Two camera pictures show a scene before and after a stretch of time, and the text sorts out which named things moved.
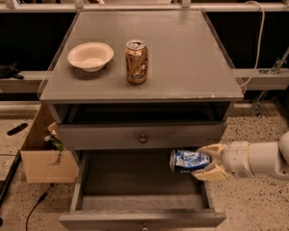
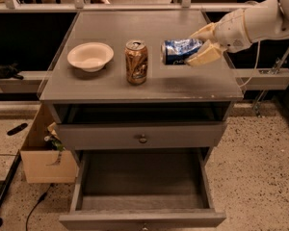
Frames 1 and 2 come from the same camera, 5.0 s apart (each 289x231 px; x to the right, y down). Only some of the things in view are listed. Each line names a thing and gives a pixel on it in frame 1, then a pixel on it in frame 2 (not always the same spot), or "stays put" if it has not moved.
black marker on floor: (16, 129) stays put
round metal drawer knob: (143, 139) stays put
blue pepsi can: (182, 161) → (177, 51)
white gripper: (235, 160) → (231, 30)
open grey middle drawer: (136, 190) stays put
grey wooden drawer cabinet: (129, 88) stays put
